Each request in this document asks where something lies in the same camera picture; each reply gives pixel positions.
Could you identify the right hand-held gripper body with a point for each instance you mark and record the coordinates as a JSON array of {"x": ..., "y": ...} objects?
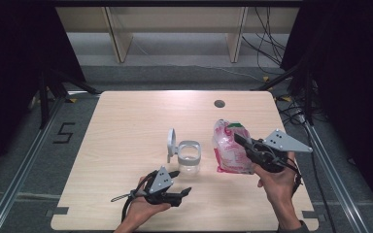
[{"x": 272, "y": 152}]

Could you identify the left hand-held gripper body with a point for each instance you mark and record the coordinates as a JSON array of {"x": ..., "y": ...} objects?
[{"x": 161, "y": 183}]

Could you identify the pink and white plastic bag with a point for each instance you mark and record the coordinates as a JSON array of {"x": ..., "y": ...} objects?
[{"x": 230, "y": 152}]

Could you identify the clear jar with white lid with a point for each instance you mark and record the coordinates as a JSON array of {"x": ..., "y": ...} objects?
[{"x": 187, "y": 153}]

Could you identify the person's right hand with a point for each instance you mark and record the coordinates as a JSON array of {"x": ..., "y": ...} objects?
[{"x": 277, "y": 184}]

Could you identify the person's left hand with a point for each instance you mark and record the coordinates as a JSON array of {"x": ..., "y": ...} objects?
[{"x": 142, "y": 210}]

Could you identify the yellow floor tape piece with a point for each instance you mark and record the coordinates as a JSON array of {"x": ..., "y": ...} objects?
[
  {"x": 286, "y": 98},
  {"x": 265, "y": 78},
  {"x": 73, "y": 100}
]

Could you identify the black metal stand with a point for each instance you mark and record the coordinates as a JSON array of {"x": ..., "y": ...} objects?
[
  {"x": 45, "y": 97},
  {"x": 307, "y": 93}
]

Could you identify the black curtain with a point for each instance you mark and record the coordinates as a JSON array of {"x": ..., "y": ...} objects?
[
  {"x": 353, "y": 81},
  {"x": 13, "y": 64}
]

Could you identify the light wooden shelf unit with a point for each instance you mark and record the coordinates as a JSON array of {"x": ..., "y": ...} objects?
[{"x": 175, "y": 19}]

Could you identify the aluminium floor rail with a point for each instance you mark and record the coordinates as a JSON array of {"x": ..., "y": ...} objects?
[
  {"x": 19, "y": 174},
  {"x": 333, "y": 181}
]

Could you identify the black table edge bracket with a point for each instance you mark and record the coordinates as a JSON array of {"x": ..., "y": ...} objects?
[
  {"x": 310, "y": 214},
  {"x": 58, "y": 211}
]

